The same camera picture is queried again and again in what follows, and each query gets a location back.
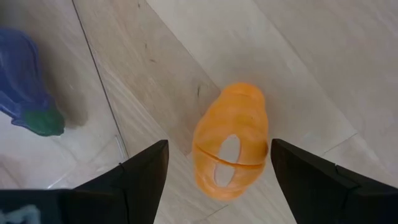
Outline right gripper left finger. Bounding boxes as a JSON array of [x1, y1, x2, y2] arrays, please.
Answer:
[[0, 139, 170, 224]]

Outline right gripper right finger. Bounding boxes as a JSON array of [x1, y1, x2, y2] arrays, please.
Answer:
[[270, 138, 398, 224]]

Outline clear plastic tupperware container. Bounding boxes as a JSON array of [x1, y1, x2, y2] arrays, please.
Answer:
[[0, 0, 130, 191]]

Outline orange toy pumpkin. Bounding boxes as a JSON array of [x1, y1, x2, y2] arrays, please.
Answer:
[[192, 82, 270, 202]]

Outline purple toy eggplant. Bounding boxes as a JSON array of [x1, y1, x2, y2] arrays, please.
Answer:
[[0, 27, 66, 138]]

